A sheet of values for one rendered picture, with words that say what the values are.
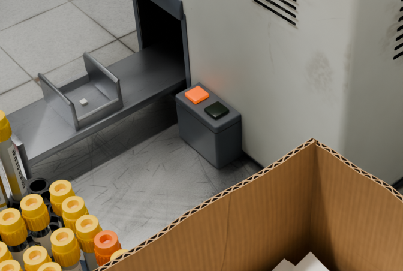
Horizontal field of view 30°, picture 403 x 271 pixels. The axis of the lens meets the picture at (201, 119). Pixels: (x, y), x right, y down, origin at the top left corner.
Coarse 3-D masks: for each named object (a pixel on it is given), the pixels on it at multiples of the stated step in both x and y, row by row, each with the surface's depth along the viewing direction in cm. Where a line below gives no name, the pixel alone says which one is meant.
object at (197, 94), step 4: (196, 88) 67; (200, 88) 67; (188, 92) 66; (192, 92) 66; (196, 92) 66; (200, 92) 66; (204, 92) 66; (188, 96) 66; (192, 96) 66; (196, 96) 66; (200, 96) 66; (204, 96) 66; (208, 96) 66; (192, 100) 66; (196, 100) 66; (200, 100) 66
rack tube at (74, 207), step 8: (64, 200) 49; (72, 200) 49; (80, 200) 49; (64, 208) 48; (72, 208) 49; (80, 208) 48; (64, 216) 49; (72, 216) 48; (80, 216) 48; (72, 224) 49; (80, 256) 51
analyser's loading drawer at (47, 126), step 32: (96, 64) 68; (128, 64) 72; (160, 64) 72; (64, 96) 64; (96, 96) 69; (128, 96) 69; (160, 96) 69; (32, 128) 66; (64, 128) 66; (96, 128) 66; (32, 160) 63
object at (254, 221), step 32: (288, 160) 46; (320, 160) 48; (224, 192) 45; (256, 192) 46; (288, 192) 48; (320, 192) 49; (352, 192) 47; (384, 192) 44; (192, 224) 44; (224, 224) 46; (256, 224) 47; (288, 224) 50; (320, 224) 51; (352, 224) 48; (384, 224) 45; (128, 256) 41; (160, 256) 43; (192, 256) 45; (224, 256) 47; (256, 256) 50; (288, 256) 53; (320, 256) 53; (352, 256) 50; (384, 256) 47
